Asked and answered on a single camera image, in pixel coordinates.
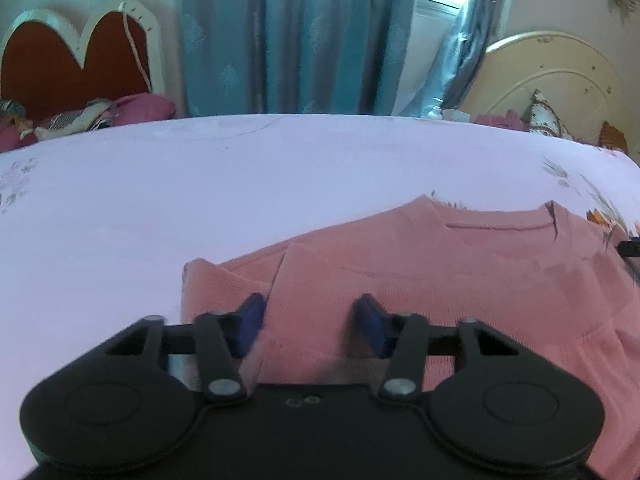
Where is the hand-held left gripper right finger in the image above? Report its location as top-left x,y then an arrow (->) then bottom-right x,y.
352,294 -> 538,405

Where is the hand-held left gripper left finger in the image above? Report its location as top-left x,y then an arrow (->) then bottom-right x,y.
90,292 -> 266,403

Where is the pink sweater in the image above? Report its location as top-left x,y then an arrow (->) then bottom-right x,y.
180,195 -> 640,480

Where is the orange patterned pillow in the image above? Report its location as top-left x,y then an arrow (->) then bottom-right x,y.
597,120 -> 630,155

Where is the floral bed sheet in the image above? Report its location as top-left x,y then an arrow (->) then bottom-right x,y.
0,112 -> 640,480

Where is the white patterned pillow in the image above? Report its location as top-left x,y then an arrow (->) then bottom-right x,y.
524,89 -> 577,142

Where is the cream curved headboard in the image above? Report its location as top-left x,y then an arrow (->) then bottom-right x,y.
484,30 -> 632,153

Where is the magenta pillow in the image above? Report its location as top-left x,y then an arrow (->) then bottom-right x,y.
112,92 -> 177,122

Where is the tied blue curtain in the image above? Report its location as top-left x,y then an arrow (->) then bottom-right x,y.
439,0 -> 517,111

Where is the striped patterned cloth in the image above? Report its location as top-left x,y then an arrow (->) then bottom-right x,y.
20,99 -> 117,141

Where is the wide blue curtain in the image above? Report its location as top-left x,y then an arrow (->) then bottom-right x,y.
175,0 -> 422,117

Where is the window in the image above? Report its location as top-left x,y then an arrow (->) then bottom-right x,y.
394,0 -> 477,113

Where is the red heart-shaped headboard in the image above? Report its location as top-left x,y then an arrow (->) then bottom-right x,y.
0,0 -> 167,121

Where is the white cable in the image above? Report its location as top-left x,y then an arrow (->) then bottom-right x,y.
97,0 -> 152,95

